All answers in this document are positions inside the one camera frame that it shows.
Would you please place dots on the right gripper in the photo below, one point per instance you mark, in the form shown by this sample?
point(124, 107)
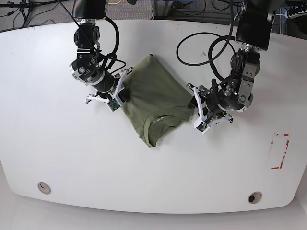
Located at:
point(117, 91)

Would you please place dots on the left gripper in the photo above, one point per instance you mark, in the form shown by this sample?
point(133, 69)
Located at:
point(209, 110)

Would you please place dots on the green T-shirt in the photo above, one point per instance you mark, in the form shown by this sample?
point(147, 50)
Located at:
point(158, 102)

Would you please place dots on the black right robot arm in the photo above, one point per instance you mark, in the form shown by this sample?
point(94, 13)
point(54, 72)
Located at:
point(91, 67)

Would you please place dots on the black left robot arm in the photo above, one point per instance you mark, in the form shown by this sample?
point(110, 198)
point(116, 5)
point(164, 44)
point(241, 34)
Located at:
point(234, 93)

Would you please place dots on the red tape rectangle marker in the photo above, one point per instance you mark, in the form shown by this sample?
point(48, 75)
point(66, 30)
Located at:
point(278, 150)

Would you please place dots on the right table grommet hole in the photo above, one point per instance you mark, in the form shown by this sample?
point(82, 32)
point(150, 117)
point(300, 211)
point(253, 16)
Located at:
point(255, 197)

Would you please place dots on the table grommet hole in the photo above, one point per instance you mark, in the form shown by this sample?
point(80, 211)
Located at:
point(44, 188)
point(255, 197)

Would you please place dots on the left table grommet hole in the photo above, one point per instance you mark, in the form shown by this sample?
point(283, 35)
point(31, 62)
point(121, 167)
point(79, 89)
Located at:
point(44, 188)

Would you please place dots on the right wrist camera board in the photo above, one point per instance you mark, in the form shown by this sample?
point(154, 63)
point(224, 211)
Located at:
point(113, 105)

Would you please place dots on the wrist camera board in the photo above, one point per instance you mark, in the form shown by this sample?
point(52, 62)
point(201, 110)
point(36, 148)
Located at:
point(201, 126)
point(113, 105)

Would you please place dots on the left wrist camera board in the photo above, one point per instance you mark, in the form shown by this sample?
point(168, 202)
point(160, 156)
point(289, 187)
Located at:
point(201, 126)

